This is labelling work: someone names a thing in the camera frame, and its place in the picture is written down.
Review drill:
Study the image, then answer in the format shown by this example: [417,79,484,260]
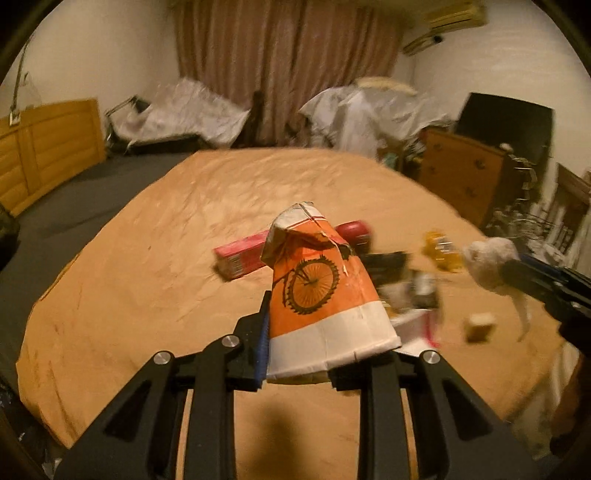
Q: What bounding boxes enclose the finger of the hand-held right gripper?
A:
[501,260,591,324]
[522,255,591,289]

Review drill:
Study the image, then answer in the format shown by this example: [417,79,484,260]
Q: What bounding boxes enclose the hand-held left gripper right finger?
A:
[328,348,541,480]

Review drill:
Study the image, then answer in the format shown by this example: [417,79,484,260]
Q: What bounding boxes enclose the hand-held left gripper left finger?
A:
[54,291,273,480]

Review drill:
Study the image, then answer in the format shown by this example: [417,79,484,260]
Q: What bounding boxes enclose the white plush ball toy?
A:
[462,236,534,343]

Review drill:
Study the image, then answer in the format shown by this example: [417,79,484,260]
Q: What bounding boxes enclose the crushed orange paper cup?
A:
[261,200,402,386]

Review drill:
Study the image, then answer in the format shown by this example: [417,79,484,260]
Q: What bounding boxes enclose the white and red box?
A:
[390,308,443,356]

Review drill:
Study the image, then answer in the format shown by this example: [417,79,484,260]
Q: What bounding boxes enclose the wooden chair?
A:
[551,162,591,252]

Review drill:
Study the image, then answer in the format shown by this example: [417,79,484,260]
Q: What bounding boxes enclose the small beige cube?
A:
[465,313,496,343]

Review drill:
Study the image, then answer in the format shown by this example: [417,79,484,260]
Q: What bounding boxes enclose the red drink carton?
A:
[213,231,274,281]

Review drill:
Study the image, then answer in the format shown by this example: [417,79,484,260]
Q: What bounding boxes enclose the black crumpled wrapper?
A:
[358,251,411,301]

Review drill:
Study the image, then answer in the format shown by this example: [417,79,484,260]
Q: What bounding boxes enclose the yellow snack packet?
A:
[422,230,464,274]

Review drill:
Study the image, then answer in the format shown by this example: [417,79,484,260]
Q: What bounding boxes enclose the wooden dresser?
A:
[418,128,523,228]

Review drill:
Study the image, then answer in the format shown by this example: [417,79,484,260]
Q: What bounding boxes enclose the red apple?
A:
[335,220,373,252]

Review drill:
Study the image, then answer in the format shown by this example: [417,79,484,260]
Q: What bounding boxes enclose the black television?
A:
[455,92,555,172]

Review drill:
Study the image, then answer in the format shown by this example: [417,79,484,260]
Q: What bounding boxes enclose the grey bed sheet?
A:
[0,150,199,370]

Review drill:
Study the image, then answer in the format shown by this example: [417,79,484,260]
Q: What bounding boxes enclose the white plastic sheet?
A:
[107,78,252,148]
[299,76,455,158]

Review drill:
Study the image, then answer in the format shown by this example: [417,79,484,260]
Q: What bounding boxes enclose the black desk lamp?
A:
[104,95,149,141]

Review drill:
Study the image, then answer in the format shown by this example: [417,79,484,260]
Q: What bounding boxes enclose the brown curtain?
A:
[173,0,406,145]

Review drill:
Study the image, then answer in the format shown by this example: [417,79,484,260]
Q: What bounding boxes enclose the wooden headboard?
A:
[0,98,108,217]

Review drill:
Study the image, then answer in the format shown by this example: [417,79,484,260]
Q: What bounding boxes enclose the wall air conditioner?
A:
[402,0,489,57]

